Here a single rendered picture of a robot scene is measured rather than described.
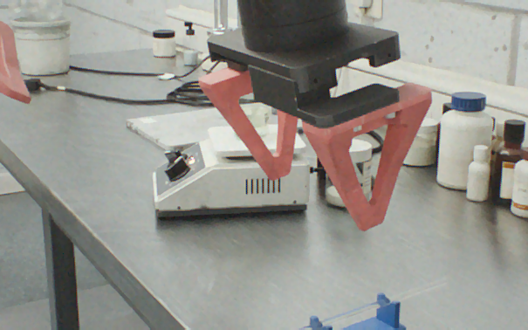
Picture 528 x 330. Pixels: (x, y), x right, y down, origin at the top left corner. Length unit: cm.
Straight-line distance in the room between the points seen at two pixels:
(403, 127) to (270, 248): 56
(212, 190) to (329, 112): 67
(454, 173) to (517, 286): 31
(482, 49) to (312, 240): 53
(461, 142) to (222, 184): 34
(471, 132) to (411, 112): 75
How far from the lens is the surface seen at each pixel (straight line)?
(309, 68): 40
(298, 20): 42
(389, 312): 79
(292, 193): 107
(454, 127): 117
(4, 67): 43
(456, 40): 143
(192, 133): 142
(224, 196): 106
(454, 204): 114
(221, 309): 84
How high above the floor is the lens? 113
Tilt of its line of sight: 17 degrees down
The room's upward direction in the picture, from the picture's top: straight up
